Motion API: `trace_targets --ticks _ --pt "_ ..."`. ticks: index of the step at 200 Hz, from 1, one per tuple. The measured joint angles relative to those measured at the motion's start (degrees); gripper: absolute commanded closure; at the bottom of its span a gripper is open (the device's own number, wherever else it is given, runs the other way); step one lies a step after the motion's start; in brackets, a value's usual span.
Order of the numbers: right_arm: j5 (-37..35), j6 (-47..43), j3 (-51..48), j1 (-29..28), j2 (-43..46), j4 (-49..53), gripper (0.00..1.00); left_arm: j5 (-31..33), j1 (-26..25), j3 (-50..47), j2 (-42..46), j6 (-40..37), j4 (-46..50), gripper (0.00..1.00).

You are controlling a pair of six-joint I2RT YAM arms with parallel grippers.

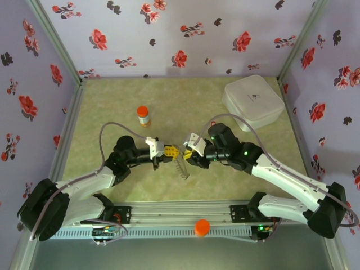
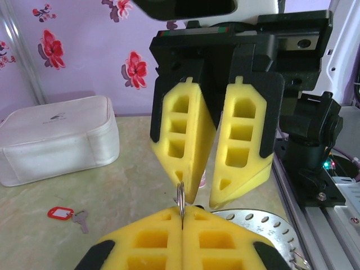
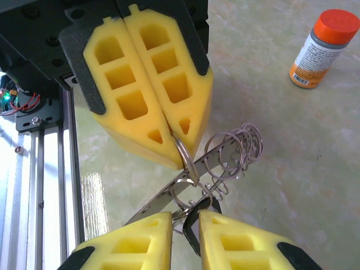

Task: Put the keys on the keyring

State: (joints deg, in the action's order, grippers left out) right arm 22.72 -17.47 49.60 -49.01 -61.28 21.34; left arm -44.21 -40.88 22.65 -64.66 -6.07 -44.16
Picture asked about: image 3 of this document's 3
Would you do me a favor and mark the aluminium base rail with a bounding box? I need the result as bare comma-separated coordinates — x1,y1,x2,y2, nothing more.
0,71,85,270

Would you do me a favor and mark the black-headed key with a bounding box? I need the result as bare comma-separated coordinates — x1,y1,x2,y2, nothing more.
182,196,223,257

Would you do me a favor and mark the orange-capped labelled bottle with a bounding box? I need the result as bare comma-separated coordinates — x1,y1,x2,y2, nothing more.
289,8,360,90

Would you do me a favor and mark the silver split key ring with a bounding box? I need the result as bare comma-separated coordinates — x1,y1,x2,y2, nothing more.
172,132,201,188

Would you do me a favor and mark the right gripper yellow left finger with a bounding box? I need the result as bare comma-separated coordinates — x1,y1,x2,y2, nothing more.
57,211,173,270

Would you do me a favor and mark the circuit board with wires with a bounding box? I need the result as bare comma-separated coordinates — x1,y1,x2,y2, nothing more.
0,80,42,116

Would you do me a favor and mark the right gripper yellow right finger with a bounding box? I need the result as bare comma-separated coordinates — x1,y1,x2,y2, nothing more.
198,209,324,270

